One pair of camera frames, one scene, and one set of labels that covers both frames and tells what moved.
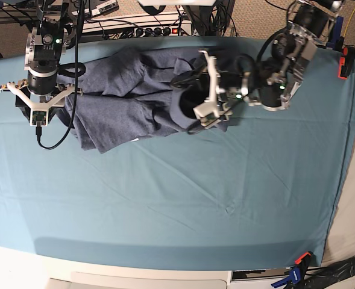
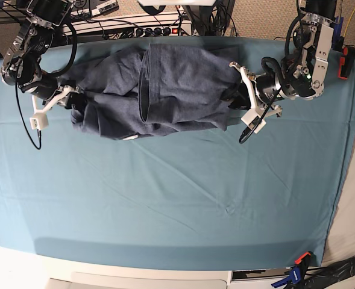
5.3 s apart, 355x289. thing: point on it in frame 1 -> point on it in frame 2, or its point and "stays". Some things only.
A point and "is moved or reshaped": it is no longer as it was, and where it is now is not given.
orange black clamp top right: [346, 62] stays
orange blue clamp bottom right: [297, 272] stays
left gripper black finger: [23, 106] -> [78, 100]
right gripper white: [208, 110] -> [255, 118]
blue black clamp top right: [338, 43] stays
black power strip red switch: [158, 31] stays
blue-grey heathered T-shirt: [117, 96] is moved or reshaped
